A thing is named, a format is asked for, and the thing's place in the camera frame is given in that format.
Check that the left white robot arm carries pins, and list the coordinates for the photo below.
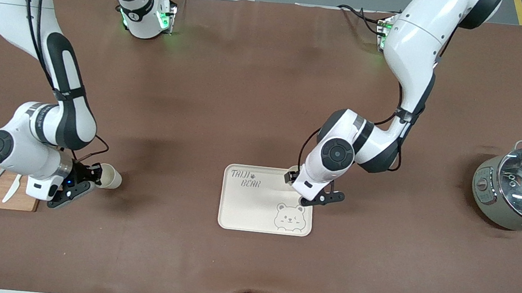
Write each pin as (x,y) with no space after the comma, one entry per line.
(412,41)

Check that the beige tray with bear print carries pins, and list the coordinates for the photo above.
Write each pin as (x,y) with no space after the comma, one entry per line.
(249,208)

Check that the white plastic knife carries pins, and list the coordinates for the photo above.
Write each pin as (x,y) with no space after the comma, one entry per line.
(11,190)

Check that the grey-green electric cooking pot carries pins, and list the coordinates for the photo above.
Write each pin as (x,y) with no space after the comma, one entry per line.
(484,194)

